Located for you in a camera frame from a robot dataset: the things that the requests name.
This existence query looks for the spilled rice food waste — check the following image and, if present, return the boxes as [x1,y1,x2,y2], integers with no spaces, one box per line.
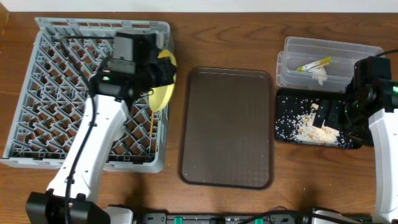
[275,96,354,149]

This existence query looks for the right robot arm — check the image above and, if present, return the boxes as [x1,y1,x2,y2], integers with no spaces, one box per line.
[313,53,397,223]

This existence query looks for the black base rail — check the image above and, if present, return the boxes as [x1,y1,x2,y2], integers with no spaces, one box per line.
[102,203,374,224]

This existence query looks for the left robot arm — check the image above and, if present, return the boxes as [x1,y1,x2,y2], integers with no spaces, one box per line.
[25,31,177,223]

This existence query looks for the yellow round plate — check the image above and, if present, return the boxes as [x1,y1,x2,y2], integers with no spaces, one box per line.
[149,50,177,112]

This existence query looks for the grey plastic dish rack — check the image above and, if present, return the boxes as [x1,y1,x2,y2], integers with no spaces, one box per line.
[1,17,174,173]

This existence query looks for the black food waste tray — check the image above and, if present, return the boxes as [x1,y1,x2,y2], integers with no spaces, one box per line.
[275,88,362,149]

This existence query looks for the dark brown serving tray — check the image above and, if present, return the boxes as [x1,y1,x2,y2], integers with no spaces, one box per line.
[178,67,274,190]

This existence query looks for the crumpled white tissue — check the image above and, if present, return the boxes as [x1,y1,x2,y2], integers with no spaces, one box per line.
[312,67,328,86]

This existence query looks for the yellow plastic wrapper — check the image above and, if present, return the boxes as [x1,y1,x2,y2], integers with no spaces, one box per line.
[297,57,333,72]

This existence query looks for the clear plastic waste bin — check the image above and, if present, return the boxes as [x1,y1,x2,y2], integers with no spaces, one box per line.
[276,37,384,92]

